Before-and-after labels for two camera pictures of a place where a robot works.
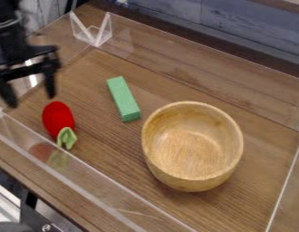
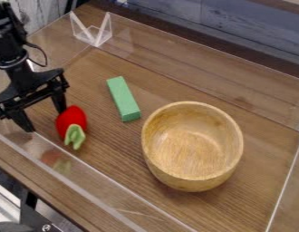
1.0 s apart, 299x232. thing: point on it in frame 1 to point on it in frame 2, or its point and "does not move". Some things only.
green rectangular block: [123, 98] does not move
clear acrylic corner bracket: [92, 34] does not move
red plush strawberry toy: [57, 120] to [71, 124]
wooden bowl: [192, 144] does not move
